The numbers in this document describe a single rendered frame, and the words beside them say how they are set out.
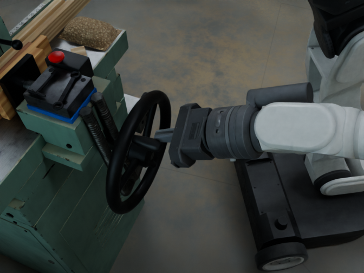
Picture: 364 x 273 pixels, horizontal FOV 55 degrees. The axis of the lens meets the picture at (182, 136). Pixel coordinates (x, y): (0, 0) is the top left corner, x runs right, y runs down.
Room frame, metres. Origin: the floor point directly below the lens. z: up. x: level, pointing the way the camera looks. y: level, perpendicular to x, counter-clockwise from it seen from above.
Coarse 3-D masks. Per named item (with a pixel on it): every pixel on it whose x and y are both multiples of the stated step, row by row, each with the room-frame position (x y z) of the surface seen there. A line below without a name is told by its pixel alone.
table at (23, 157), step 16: (64, 48) 0.69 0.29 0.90; (112, 48) 0.70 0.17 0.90; (96, 64) 0.64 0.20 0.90; (112, 64) 0.69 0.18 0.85; (0, 128) 0.44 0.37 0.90; (16, 128) 0.44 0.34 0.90; (0, 144) 0.40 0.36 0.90; (16, 144) 0.40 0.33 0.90; (32, 144) 0.40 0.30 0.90; (48, 144) 0.42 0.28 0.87; (0, 160) 0.36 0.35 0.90; (16, 160) 0.36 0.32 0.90; (32, 160) 0.38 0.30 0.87; (64, 160) 0.39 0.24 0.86; (80, 160) 0.38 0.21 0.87; (0, 176) 0.33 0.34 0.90; (16, 176) 0.34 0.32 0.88; (0, 192) 0.30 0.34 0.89; (16, 192) 0.32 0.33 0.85; (0, 208) 0.29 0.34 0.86
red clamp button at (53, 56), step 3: (54, 51) 0.53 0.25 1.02; (57, 51) 0.53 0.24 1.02; (60, 51) 0.53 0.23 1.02; (51, 54) 0.52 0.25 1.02; (54, 54) 0.52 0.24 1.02; (57, 54) 0.52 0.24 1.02; (60, 54) 0.52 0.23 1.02; (63, 54) 0.53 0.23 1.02; (48, 57) 0.52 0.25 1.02; (51, 57) 0.52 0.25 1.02; (54, 57) 0.51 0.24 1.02; (57, 57) 0.52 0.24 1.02; (60, 57) 0.52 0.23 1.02; (63, 57) 0.52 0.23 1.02; (51, 60) 0.51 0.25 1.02; (54, 60) 0.51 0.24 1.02; (57, 60) 0.51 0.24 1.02; (60, 60) 0.51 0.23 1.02
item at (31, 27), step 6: (54, 0) 0.83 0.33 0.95; (60, 0) 0.83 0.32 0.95; (48, 6) 0.80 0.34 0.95; (54, 6) 0.80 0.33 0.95; (42, 12) 0.77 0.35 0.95; (48, 12) 0.77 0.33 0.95; (36, 18) 0.75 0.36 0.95; (42, 18) 0.75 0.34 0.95; (30, 24) 0.72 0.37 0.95; (36, 24) 0.72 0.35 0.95; (24, 30) 0.70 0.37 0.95; (30, 30) 0.70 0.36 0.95; (18, 36) 0.68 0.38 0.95; (24, 36) 0.68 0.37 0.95; (12, 48) 0.64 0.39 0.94; (6, 54) 0.62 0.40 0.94; (0, 60) 0.60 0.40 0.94
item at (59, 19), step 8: (72, 0) 0.84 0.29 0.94; (80, 0) 0.86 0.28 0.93; (88, 0) 0.89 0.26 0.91; (64, 8) 0.80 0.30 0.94; (72, 8) 0.83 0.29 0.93; (80, 8) 0.85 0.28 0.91; (56, 16) 0.77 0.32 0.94; (64, 16) 0.79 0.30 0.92; (72, 16) 0.82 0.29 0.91; (48, 24) 0.74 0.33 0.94; (56, 24) 0.76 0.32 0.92; (64, 24) 0.78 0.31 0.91; (32, 32) 0.70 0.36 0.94; (40, 32) 0.70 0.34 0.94; (48, 32) 0.72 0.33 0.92; (56, 32) 0.75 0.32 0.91; (24, 40) 0.68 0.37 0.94; (32, 40) 0.68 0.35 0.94; (48, 40) 0.72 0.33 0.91; (8, 56) 0.62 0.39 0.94; (0, 64) 0.59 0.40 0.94
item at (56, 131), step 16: (96, 80) 0.52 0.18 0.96; (112, 96) 0.51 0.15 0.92; (32, 112) 0.43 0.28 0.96; (96, 112) 0.46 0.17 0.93; (112, 112) 0.50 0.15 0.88; (32, 128) 0.43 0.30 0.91; (48, 128) 0.42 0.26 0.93; (64, 128) 0.40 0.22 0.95; (80, 128) 0.41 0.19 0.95; (64, 144) 0.41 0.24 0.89; (80, 144) 0.39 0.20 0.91
